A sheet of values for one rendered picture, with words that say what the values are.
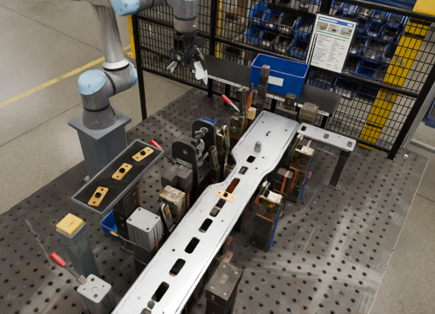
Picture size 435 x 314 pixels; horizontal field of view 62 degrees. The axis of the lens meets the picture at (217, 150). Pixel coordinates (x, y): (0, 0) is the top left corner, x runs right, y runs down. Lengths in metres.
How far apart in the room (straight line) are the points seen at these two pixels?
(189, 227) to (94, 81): 0.72
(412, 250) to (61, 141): 2.93
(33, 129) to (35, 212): 1.80
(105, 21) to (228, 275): 1.09
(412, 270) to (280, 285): 1.38
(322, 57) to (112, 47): 1.15
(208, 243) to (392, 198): 1.17
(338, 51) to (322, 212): 0.87
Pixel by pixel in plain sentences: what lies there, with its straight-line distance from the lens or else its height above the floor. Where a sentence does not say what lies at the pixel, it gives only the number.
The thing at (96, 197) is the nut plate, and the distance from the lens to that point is 1.32.
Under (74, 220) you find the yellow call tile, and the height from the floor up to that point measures 1.16.
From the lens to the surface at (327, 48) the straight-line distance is 2.14.
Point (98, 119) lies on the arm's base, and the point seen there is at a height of 1.15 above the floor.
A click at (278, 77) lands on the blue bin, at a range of 2.07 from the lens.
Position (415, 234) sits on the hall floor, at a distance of 3.08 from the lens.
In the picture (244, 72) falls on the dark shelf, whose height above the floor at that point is 1.03.
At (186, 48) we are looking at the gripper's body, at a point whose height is 1.58.
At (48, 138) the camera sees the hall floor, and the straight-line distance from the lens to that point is 3.54.
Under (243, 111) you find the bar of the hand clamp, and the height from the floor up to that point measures 1.10.
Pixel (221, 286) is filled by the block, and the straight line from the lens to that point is 1.25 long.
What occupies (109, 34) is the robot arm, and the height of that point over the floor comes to 1.48.
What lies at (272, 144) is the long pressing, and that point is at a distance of 1.79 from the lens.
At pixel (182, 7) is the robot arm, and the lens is 1.20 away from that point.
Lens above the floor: 2.14
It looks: 42 degrees down
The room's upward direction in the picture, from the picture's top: 4 degrees clockwise
